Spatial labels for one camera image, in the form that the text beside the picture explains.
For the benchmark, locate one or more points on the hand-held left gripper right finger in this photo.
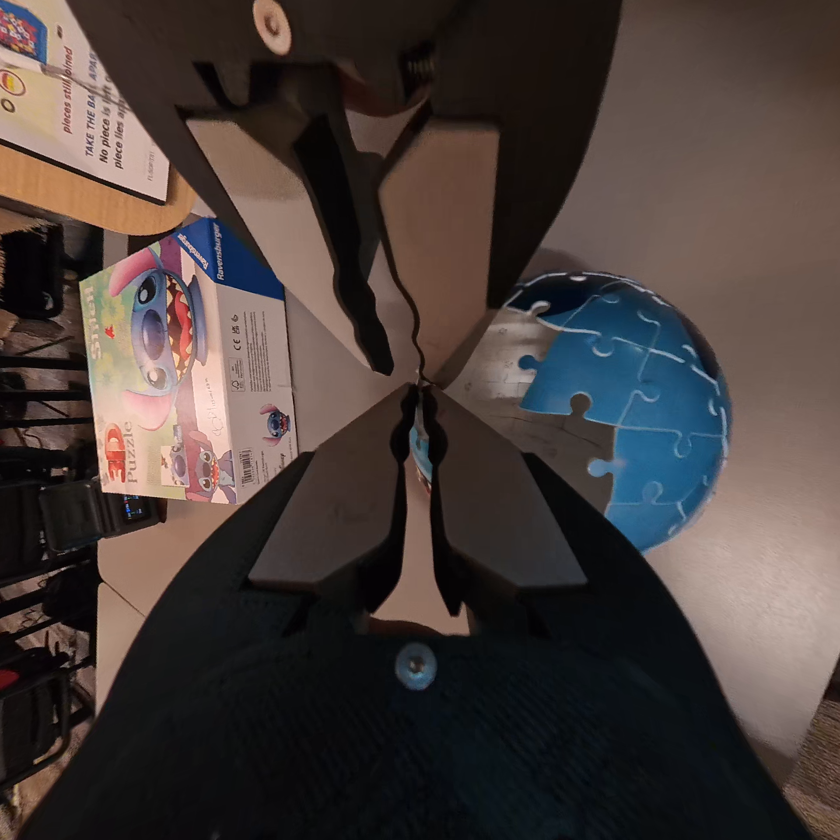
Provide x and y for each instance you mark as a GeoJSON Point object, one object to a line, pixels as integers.
{"type": "Point", "coordinates": [512, 518]}

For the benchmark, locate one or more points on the blue puzzle ball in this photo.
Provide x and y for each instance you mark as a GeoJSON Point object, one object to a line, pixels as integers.
{"type": "Point", "coordinates": [656, 407]}

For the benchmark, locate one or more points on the printed puzzle box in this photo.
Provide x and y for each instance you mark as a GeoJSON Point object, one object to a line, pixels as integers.
{"type": "Point", "coordinates": [197, 367]}

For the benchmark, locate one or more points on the printed instruction sheet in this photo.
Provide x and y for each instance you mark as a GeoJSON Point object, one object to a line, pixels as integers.
{"type": "Point", "coordinates": [79, 98]}

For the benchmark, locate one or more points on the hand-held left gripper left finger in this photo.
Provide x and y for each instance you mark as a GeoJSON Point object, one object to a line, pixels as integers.
{"type": "Point", "coordinates": [328, 518]}

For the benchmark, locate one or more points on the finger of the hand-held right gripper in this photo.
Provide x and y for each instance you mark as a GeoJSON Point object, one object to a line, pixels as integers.
{"type": "Point", "coordinates": [446, 216]}
{"type": "Point", "coordinates": [262, 170]}

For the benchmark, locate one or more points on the black electronic device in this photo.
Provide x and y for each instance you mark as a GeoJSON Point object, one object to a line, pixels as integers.
{"type": "Point", "coordinates": [92, 508]}

